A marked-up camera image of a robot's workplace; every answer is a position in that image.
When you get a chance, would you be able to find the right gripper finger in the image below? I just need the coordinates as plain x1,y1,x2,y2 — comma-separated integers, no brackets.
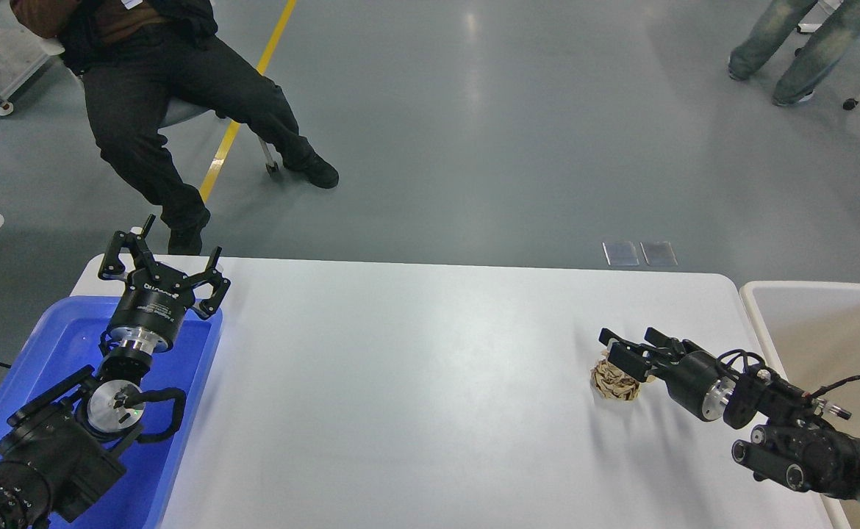
644,328,703,361
598,328,656,383

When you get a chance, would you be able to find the right floor plate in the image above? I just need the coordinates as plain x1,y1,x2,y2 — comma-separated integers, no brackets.
639,241,678,267

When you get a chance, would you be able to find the standing person in jeans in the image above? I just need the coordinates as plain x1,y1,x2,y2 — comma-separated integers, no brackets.
728,0,860,108

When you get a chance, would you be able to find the blue plastic bin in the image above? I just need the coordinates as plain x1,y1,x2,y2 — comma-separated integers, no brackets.
0,297,223,528

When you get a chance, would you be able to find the floor plate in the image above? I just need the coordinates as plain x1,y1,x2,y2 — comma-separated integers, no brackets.
602,241,639,267
639,241,678,267

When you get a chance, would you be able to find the grey stool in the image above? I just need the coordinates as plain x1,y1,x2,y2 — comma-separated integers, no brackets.
159,98,280,176

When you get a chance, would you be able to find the left floor plate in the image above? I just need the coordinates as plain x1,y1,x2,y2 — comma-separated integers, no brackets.
602,241,639,267

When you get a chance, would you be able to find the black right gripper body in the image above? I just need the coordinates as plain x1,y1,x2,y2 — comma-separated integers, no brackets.
656,344,735,422

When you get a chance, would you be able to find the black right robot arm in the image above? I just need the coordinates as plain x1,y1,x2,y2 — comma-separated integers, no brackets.
598,328,860,503

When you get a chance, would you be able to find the beige plastic bin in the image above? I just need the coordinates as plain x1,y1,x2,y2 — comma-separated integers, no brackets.
739,281,860,529

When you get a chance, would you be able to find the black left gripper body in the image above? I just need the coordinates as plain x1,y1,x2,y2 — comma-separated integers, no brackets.
105,265,194,353

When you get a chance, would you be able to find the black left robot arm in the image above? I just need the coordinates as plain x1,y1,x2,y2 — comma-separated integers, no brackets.
0,217,231,528

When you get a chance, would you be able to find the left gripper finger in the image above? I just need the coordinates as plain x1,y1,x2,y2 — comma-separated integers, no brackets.
98,215,157,282
181,246,231,320

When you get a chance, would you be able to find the seated person in black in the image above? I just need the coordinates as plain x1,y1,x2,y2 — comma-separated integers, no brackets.
10,1,340,255

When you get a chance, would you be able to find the brown paper ball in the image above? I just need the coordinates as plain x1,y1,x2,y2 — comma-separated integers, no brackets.
590,349,656,402

